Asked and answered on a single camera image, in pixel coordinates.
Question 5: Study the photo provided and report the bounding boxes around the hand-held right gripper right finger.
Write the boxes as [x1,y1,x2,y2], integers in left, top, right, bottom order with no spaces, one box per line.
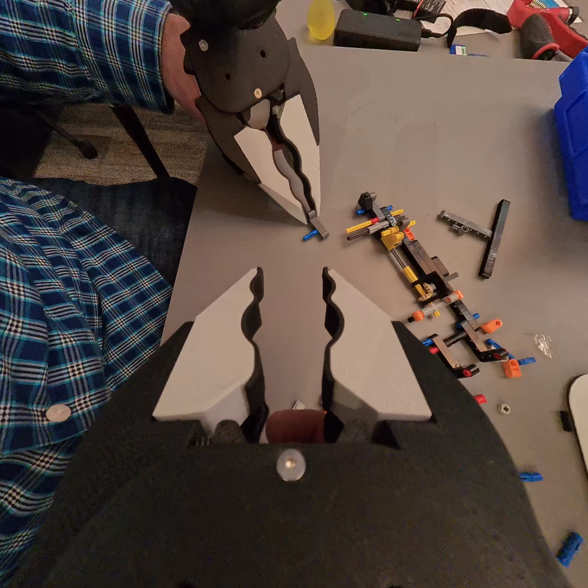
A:
[321,267,433,442]

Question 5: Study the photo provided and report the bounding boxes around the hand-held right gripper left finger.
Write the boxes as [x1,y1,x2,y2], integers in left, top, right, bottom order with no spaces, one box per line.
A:
[153,267,269,443]

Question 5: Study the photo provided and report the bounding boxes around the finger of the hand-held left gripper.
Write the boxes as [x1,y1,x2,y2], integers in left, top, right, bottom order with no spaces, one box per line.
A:
[233,126,309,227]
[271,94,322,219]

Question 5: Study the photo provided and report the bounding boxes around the grey lego liftarm with pin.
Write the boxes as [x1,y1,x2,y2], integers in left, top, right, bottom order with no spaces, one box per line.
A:
[303,209,330,242]

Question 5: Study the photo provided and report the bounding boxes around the multicolour lego technic assembly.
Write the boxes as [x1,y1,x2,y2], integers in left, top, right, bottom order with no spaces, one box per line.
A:
[345,192,511,378]

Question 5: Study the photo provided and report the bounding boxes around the person's left forearm plaid sleeve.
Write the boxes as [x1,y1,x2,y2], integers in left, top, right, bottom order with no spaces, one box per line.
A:
[0,0,177,115]

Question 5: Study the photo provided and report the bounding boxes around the grey lego beam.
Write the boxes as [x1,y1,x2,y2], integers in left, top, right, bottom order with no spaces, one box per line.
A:
[437,210,493,238]

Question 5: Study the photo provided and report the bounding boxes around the long black lego beam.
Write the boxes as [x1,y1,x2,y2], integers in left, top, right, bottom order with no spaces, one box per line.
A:
[479,199,511,280]

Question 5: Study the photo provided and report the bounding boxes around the person's left hand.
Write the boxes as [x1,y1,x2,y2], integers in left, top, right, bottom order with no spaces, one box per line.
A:
[161,13,206,124]

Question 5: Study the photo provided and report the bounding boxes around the yellow translucent plastic object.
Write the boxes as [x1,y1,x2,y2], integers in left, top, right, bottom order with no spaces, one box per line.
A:
[307,0,335,40]

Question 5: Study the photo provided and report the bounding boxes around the black table leg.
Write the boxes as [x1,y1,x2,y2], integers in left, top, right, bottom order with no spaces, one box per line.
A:
[110,105,172,180]

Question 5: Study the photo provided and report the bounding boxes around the black power adapter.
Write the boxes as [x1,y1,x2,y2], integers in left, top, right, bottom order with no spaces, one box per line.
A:
[334,9,422,52]

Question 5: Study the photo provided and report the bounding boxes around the person's plaid shirt torso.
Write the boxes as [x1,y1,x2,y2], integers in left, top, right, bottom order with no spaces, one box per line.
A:
[0,179,173,588]

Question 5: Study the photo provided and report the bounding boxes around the black electronic device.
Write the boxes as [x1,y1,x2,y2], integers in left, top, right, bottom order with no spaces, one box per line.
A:
[345,0,448,14]

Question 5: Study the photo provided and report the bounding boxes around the black office chair base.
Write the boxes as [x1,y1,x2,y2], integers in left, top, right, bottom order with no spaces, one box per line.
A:
[0,102,99,181]

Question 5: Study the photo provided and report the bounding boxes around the white paper sheets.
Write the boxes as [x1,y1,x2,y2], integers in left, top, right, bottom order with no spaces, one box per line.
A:
[441,0,520,37]

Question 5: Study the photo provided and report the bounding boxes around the blue storage bin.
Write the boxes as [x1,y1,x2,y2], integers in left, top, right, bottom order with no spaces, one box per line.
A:
[553,57,588,221]

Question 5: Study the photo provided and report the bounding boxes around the red and black power tool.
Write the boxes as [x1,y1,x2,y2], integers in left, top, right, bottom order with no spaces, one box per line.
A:
[507,0,588,62]

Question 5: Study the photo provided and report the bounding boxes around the black adapter cable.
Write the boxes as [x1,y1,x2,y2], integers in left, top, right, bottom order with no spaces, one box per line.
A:
[416,13,455,38]

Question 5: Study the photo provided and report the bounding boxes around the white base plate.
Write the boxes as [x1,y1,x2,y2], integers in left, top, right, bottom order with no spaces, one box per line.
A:
[568,374,588,497]

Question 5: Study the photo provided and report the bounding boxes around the black strap loop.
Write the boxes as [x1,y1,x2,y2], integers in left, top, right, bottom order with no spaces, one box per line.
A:
[447,8,513,44]

